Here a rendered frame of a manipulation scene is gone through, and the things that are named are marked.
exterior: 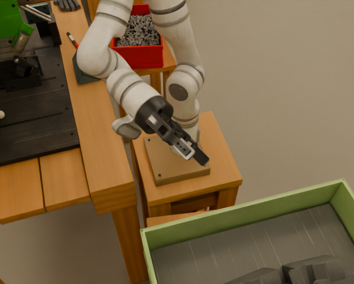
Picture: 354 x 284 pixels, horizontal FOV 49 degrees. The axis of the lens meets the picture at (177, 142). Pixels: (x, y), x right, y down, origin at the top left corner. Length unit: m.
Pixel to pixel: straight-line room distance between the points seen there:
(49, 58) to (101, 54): 0.88
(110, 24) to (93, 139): 0.58
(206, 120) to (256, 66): 1.62
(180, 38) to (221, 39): 2.23
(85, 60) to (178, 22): 0.27
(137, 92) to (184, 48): 0.33
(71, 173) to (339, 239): 0.85
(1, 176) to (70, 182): 0.23
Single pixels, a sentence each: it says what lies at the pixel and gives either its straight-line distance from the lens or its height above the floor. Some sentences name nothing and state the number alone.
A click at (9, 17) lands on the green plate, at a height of 1.14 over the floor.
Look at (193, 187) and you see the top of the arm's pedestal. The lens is 1.26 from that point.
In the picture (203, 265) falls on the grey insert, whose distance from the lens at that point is 1.15.
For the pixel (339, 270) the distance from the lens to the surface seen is 1.15.
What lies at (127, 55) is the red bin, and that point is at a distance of 1.68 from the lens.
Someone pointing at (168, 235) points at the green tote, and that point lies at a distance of 1.12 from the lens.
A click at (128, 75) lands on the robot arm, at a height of 1.40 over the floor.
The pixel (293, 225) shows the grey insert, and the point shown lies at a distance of 1.25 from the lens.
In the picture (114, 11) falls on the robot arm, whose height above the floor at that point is 1.46.
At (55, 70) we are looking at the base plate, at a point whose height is 0.90.
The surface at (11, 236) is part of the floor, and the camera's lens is 2.29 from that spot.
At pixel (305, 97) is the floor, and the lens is 2.86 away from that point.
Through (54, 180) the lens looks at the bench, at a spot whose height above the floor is 0.88.
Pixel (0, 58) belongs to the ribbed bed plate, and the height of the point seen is 0.99.
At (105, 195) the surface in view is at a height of 0.86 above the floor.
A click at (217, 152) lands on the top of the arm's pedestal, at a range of 1.35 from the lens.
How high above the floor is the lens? 1.92
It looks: 52 degrees down
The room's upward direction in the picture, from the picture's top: straight up
